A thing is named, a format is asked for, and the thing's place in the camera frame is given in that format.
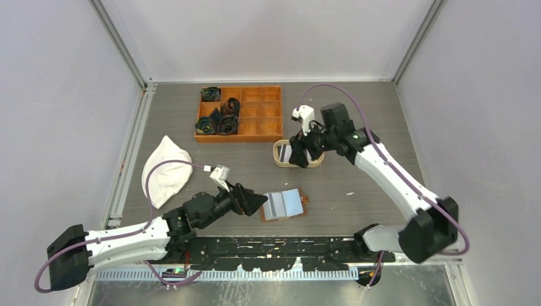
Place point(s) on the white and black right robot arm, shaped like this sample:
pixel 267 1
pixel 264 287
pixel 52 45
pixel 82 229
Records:
pixel 430 221

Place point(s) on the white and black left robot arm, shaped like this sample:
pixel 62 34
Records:
pixel 76 253

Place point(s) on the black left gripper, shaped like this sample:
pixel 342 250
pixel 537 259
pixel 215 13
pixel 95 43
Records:
pixel 244 200

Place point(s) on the brown leather card holder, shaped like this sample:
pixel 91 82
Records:
pixel 296 203

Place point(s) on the orange wooden compartment box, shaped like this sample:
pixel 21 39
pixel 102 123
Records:
pixel 239 114

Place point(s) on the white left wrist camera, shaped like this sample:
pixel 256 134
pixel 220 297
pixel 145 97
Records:
pixel 219 176

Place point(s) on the aluminium frame rail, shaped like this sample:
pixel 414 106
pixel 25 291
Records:
pixel 353 272

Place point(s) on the white card with black stripe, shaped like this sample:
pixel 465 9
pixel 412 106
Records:
pixel 284 153

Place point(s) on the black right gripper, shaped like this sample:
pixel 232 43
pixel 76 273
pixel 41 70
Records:
pixel 299 145

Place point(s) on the white cloth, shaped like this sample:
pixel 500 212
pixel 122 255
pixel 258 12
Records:
pixel 168 179

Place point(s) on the beige oval tray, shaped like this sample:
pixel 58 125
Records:
pixel 313 163

